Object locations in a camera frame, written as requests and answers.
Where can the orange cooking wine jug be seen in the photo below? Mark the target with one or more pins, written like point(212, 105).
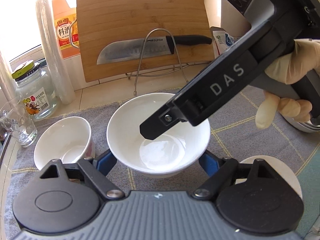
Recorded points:
point(67, 34)

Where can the clear drinking glass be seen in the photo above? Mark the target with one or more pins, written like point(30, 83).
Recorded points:
point(17, 122)

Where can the white bowl pink flowers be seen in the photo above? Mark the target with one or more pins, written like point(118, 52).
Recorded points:
point(69, 140)

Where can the clear plastic wrap roll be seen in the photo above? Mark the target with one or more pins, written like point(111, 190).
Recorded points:
point(51, 50)

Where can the right gloved hand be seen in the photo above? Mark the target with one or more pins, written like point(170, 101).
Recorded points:
point(289, 69)

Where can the small white floral bowl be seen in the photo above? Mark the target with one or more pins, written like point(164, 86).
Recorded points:
point(273, 184)

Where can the white blue salt bag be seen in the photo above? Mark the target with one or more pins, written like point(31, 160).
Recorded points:
point(221, 40)

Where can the bamboo cutting board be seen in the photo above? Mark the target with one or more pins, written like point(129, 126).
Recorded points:
point(101, 22)

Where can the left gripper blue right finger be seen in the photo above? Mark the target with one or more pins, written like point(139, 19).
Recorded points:
point(221, 172)

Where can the santoku knife black handle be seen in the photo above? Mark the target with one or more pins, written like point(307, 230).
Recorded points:
point(127, 50)

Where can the glass jar green lid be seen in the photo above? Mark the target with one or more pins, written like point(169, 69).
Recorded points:
point(35, 86)

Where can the grey teal checked towel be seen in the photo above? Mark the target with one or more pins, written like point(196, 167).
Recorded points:
point(233, 134)

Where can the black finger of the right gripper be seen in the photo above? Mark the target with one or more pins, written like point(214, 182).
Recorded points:
point(160, 121)

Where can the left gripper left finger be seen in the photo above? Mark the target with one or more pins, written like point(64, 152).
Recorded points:
point(94, 172)

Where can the metal wire rack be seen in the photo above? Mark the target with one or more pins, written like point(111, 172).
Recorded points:
point(162, 62)

